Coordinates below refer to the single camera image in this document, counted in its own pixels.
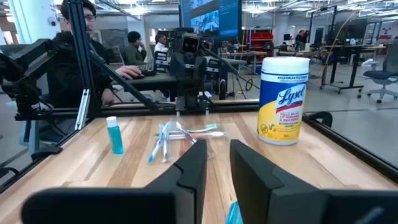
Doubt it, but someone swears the yellow hanging cable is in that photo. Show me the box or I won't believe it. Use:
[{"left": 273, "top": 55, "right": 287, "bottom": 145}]
[{"left": 322, "top": 9, "right": 358, "bottom": 80}]

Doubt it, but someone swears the black aluminium frame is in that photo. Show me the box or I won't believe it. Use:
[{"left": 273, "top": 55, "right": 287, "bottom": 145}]
[{"left": 0, "top": 0, "right": 398, "bottom": 194}]

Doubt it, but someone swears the teal mouthwash bottle white cap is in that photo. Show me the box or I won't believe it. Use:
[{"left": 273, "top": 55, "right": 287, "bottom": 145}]
[
  {"left": 106, "top": 116, "right": 125, "bottom": 156},
  {"left": 226, "top": 201, "right": 244, "bottom": 224}
]

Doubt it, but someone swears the grey office chair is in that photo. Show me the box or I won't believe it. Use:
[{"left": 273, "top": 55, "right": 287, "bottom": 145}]
[{"left": 356, "top": 37, "right": 398, "bottom": 105}]

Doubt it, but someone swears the large display screen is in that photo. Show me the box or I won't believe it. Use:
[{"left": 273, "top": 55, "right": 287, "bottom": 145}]
[{"left": 179, "top": 0, "right": 243, "bottom": 40}]

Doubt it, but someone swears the black controller box stack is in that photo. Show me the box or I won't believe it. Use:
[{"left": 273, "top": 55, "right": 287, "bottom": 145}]
[{"left": 154, "top": 50, "right": 171, "bottom": 74}]

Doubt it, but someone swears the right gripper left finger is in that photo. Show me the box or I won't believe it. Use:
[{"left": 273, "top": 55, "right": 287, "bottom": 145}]
[{"left": 20, "top": 138, "right": 208, "bottom": 224}]

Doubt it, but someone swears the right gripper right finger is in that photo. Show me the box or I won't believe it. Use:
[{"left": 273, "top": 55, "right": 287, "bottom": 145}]
[{"left": 229, "top": 139, "right": 398, "bottom": 224}]

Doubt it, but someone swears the silver aluminium bar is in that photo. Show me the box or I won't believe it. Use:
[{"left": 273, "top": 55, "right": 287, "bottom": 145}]
[{"left": 74, "top": 88, "right": 91, "bottom": 131}]

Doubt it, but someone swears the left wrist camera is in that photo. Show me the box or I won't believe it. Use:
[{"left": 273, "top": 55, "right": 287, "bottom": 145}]
[{"left": 174, "top": 27, "right": 203, "bottom": 54}]

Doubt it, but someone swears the black standing desk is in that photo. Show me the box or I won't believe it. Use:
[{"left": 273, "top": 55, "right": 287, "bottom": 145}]
[{"left": 320, "top": 43, "right": 388, "bottom": 95}]

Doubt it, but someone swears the green white toothbrush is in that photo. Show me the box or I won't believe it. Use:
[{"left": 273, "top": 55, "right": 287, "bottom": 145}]
[{"left": 154, "top": 123, "right": 220, "bottom": 137}]

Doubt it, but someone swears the black table clamp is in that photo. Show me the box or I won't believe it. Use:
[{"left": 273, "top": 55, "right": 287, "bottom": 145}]
[
  {"left": 30, "top": 145, "right": 63, "bottom": 161},
  {"left": 307, "top": 111, "right": 334, "bottom": 128}
]

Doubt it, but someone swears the person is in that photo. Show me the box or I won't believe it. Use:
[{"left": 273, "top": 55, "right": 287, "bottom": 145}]
[
  {"left": 294, "top": 29, "right": 308, "bottom": 52},
  {"left": 119, "top": 30, "right": 148, "bottom": 66},
  {"left": 154, "top": 33, "right": 170, "bottom": 54},
  {"left": 46, "top": 0, "right": 144, "bottom": 142}
]

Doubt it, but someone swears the blue white toothbrush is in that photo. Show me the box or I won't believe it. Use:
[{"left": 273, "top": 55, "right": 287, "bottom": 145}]
[{"left": 147, "top": 121, "right": 173, "bottom": 164}]

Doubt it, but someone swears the red shelving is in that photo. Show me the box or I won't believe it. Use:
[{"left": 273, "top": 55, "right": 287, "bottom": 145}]
[{"left": 248, "top": 30, "right": 275, "bottom": 62}]

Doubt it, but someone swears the Lysol wipes canister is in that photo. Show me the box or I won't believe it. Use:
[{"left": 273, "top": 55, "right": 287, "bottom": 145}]
[{"left": 257, "top": 56, "right": 311, "bottom": 146}]

